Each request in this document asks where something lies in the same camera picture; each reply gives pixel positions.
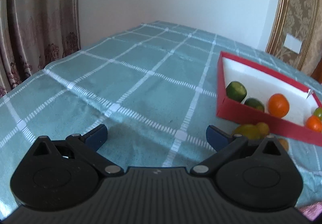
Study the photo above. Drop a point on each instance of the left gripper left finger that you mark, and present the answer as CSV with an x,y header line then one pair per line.
x,y
55,175

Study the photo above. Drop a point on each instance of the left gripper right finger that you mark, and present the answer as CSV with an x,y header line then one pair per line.
x,y
254,174

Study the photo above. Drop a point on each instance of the orange mandarin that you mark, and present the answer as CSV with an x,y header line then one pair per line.
x,y
278,105
314,123

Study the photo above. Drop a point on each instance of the brown small round fruit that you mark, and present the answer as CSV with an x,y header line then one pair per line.
x,y
284,144

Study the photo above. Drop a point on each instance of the green round fruit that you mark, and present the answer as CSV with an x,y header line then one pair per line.
x,y
248,130

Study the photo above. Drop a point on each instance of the yellow-brown small fruit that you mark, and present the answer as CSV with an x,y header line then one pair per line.
x,y
263,129

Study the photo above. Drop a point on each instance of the pink towel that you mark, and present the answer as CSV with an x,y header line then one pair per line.
x,y
312,211

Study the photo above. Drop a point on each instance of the green cucumber piece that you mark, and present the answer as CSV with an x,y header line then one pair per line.
x,y
236,91
255,103

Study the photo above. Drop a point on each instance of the small green lime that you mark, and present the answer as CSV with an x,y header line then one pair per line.
x,y
318,112

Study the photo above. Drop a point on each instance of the red shallow cardboard box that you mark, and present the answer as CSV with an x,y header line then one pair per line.
x,y
262,82

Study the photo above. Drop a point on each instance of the teal checked bedsheet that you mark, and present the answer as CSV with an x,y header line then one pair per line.
x,y
154,87

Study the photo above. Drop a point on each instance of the floral beige curtain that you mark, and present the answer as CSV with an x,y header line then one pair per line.
x,y
35,33

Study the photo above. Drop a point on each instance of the white wall switch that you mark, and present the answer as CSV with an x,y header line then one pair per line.
x,y
292,43

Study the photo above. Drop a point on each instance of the gold wall frame moulding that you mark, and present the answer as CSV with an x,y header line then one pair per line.
x,y
301,19

